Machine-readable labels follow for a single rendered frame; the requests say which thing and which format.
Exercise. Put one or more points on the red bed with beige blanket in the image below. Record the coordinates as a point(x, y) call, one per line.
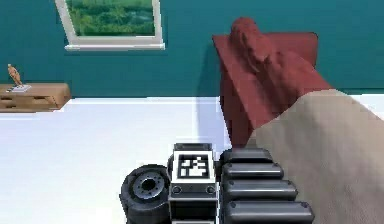
point(300, 133)

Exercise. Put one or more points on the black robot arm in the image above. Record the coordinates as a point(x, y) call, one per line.
point(246, 193)

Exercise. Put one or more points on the red pillow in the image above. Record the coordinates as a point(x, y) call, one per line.
point(253, 43)

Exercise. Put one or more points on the white framed window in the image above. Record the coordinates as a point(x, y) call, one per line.
point(113, 23)

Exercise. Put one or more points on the brown figurine on white base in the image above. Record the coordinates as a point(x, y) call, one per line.
point(16, 80)

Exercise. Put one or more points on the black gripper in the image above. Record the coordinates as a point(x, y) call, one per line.
point(146, 191)

